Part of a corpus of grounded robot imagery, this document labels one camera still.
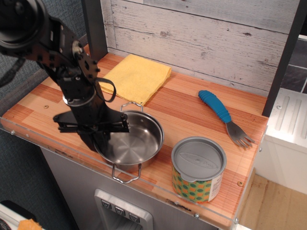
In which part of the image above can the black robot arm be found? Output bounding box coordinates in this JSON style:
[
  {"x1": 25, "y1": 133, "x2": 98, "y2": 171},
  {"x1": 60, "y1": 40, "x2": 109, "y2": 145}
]
[{"x1": 0, "y1": 0, "x2": 130, "y2": 153}]

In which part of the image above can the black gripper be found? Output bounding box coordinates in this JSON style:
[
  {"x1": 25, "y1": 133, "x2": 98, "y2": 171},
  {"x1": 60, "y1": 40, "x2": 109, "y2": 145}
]
[{"x1": 53, "y1": 92, "x2": 130, "y2": 152}]

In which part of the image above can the clear acrylic edge guard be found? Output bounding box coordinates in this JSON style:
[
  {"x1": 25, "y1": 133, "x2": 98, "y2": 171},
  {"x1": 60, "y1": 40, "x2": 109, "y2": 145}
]
[{"x1": 0, "y1": 118, "x2": 238, "y2": 230}]

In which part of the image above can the small stainless steel pot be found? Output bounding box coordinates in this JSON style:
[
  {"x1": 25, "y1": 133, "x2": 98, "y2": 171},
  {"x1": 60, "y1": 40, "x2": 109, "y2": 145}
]
[{"x1": 96, "y1": 102, "x2": 165, "y2": 184}]

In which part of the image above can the blue handled metal fork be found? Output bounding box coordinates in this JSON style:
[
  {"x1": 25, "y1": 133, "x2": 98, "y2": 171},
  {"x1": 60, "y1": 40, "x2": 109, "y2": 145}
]
[{"x1": 198, "y1": 90, "x2": 255, "y2": 148}]

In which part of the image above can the white toy sink unit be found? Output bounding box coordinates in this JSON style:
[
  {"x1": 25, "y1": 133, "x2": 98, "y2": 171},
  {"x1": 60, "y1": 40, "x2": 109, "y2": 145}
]
[{"x1": 253, "y1": 34, "x2": 307, "y2": 196}]

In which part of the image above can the grey toy fridge cabinet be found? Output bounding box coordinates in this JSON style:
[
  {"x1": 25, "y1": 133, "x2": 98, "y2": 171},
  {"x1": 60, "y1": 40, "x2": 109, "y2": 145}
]
[{"x1": 42, "y1": 149, "x2": 216, "y2": 230}]

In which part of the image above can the yellow folded towel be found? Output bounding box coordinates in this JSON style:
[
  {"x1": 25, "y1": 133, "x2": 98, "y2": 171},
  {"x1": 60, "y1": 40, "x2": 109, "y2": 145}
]
[{"x1": 100, "y1": 54, "x2": 172, "y2": 105}]

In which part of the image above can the orange object at corner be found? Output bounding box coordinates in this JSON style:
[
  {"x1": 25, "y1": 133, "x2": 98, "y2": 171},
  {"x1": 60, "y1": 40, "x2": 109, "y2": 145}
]
[{"x1": 17, "y1": 219, "x2": 43, "y2": 230}]

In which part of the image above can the patterned can with grey lid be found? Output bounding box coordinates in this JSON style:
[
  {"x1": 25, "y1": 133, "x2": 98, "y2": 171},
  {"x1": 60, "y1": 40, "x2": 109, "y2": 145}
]
[{"x1": 171, "y1": 137, "x2": 227, "y2": 203}]

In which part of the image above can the dark right frame post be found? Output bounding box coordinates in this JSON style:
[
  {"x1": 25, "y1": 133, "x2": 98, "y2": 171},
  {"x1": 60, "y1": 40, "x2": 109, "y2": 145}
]
[{"x1": 262, "y1": 0, "x2": 307, "y2": 117}]

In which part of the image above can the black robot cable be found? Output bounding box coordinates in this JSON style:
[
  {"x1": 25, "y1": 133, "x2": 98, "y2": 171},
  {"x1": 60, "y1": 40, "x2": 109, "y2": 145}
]
[{"x1": 95, "y1": 77, "x2": 117, "y2": 103}]

